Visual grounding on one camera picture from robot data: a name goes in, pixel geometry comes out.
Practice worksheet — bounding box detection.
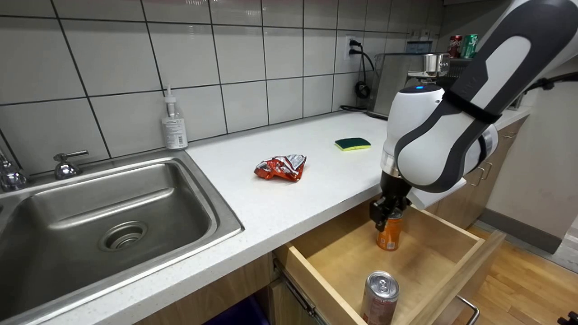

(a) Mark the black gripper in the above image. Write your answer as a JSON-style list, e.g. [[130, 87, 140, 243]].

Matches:
[[370, 174, 410, 232]]

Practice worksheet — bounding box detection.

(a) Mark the silver drawer handle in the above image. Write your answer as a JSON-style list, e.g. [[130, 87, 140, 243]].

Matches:
[[456, 297, 480, 325]]

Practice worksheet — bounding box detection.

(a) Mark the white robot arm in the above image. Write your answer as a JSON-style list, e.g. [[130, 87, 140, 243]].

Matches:
[[370, 0, 578, 230]]

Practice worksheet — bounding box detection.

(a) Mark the silver can in drawer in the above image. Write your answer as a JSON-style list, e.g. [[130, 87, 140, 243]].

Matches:
[[361, 272, 399, 325]]

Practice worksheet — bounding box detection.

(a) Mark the green yellow sponge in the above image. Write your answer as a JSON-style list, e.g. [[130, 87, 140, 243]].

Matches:
[[334, 138, 370, 152]]

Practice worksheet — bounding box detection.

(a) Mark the red chip bag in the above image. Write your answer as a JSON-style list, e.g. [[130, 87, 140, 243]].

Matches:
[[254, 154, 307, 183]]

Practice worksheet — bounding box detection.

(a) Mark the silver espresso machine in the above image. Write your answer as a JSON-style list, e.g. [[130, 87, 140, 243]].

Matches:
[[370, 53, 437, 120]]

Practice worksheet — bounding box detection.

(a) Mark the clear soap pump bottle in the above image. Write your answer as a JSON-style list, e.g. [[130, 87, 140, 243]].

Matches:
[[160, 91, 187, 151]]

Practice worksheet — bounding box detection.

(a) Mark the stainless steel sink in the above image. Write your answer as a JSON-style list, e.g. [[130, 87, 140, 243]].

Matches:
[[0, 154, 243, 325]]

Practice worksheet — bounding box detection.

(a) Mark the chrome faucet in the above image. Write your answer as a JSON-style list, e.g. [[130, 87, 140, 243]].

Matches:
[[0, 133, 86, 192]]

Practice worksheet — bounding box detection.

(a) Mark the black power plug cable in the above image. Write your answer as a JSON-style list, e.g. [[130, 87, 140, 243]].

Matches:
[[339, 39, 377, 114]]

